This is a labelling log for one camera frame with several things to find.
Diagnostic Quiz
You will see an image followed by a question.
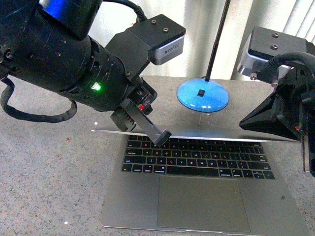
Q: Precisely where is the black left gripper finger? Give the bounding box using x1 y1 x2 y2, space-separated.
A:
121 98 172 146

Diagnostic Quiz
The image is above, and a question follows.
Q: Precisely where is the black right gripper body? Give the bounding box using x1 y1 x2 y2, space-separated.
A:
239 67 315 176

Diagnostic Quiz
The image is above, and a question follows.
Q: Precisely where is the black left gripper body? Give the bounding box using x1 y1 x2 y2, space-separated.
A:
109 76 157 131

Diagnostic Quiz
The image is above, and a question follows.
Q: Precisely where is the silver laptop with black keyboard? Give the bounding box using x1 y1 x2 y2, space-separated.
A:
100 129 308 236

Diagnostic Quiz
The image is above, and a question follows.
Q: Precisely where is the blue desk lamp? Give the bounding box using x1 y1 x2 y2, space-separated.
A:
177 0 230 113

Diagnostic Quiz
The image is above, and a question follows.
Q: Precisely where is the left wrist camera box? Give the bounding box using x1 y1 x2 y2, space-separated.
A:
104 14 187 82

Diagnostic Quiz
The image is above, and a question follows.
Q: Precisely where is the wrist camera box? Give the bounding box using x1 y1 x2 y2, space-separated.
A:
104 14 187 82
237 26 315 87

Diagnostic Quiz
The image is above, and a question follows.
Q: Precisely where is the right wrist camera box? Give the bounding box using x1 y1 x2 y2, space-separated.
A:
237 26 315 87

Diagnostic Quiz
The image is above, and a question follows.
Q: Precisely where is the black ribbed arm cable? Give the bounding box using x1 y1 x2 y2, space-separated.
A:
0 78 78 123

